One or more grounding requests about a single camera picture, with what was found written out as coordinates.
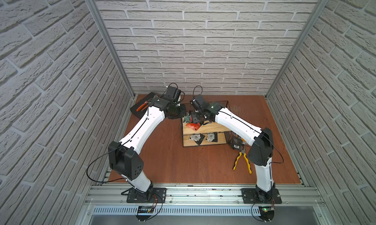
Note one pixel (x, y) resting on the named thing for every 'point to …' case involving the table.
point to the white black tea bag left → (198, 138)
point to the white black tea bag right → (212, 137)
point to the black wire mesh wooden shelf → (208, 127)
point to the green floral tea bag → (187, 119)
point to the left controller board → (144, 209)
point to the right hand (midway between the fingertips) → (198, 115)
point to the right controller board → (267, 213)
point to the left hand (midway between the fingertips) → (187, 111)
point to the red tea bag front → (195, 126)
